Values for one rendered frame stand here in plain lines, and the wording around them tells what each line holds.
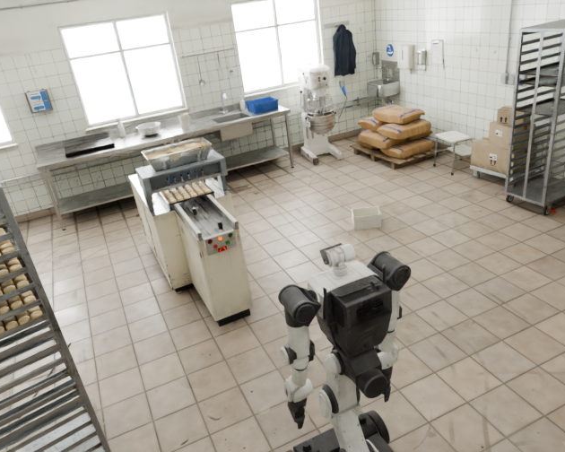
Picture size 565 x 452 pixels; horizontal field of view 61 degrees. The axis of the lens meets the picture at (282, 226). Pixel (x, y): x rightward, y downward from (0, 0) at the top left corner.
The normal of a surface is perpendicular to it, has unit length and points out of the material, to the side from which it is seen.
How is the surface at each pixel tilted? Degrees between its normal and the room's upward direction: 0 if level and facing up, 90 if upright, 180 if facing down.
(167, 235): 90
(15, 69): 90
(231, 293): 90
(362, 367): 45
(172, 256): 90
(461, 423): 0
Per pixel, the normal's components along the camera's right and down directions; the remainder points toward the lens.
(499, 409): -0.12, -0.89
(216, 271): 0.43, 0.35
